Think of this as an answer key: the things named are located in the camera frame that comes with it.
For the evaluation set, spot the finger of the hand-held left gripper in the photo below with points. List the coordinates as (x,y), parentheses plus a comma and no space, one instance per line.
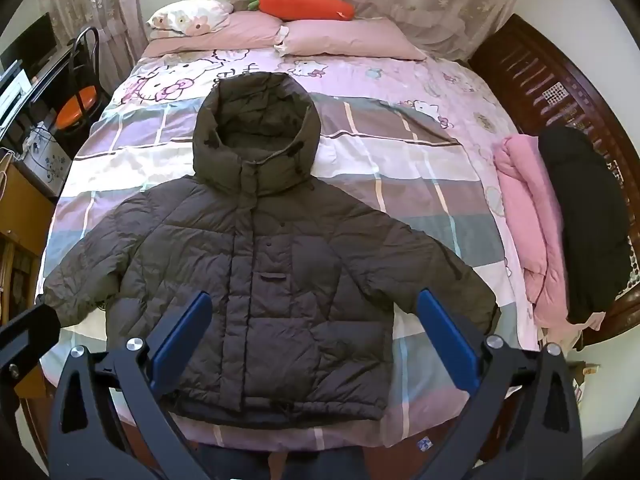
(27,340)

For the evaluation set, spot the pink jacket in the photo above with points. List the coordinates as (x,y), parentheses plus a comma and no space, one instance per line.
(535,210)

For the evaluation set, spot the white desktop device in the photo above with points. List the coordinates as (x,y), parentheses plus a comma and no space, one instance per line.
(12,92)

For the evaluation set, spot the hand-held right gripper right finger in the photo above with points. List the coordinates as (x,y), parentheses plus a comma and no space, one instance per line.
(450,340)

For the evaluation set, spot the pink pillow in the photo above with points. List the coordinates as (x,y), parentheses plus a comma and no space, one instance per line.
(240,30)
(345,37)

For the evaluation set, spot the white box with blue flowers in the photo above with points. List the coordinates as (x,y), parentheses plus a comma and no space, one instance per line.
(47,160)

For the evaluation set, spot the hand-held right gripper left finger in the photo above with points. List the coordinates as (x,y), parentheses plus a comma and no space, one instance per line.
(182,340)

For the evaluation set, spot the dark carved wooden bed board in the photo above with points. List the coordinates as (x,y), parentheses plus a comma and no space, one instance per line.
(540,75)

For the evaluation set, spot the orange carrot plush toy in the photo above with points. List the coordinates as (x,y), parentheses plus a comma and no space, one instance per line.
(305,4)

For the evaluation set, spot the black jacket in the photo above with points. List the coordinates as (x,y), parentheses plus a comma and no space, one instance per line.
(585,220)

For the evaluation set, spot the pink sheer curtain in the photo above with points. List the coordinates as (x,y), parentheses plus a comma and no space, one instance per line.
(95,0)

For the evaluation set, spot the brown wooden cabinet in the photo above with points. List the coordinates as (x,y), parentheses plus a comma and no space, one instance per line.
(20,240)

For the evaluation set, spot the floral pillow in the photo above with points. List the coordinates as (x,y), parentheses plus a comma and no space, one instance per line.
(185,17)

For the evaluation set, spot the black monitor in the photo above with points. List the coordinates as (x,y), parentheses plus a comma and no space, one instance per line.
(30,40)

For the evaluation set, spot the person's dark pants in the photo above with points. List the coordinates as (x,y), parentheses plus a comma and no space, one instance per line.
(300,465)

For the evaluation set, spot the dark brown hooded puffer jacket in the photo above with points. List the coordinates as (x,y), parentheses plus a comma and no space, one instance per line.
(280,260)

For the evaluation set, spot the black chair with orange seat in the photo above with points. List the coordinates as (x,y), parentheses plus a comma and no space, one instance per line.
(75,106)

